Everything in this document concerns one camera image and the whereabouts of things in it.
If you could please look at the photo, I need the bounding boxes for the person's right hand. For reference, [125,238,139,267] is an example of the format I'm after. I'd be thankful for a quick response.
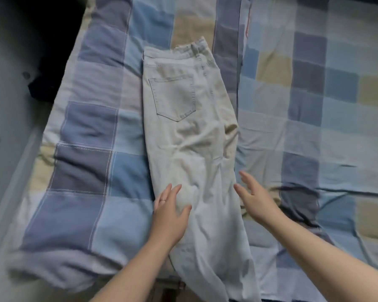
[232,171,284,228]

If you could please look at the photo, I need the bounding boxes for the person's left forearm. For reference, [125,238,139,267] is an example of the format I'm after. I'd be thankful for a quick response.
[91,239,179,302]

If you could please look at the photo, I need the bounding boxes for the person's right forearm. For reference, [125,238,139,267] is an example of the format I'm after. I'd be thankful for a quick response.
[265,211,378,302]

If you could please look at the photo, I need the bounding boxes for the beige jeans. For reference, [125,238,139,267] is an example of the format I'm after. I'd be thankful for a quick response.
[142,37,262,302]

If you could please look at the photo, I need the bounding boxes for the plaid quilt with orange tags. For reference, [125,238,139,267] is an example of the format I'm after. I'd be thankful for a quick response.
[6,0,249,294]

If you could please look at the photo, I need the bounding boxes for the bed with plaid sheet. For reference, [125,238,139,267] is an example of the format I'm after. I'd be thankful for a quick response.
[6,0,378,302]

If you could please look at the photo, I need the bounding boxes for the person's left hand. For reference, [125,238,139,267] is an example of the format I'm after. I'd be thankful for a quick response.
[150,183,194,250]

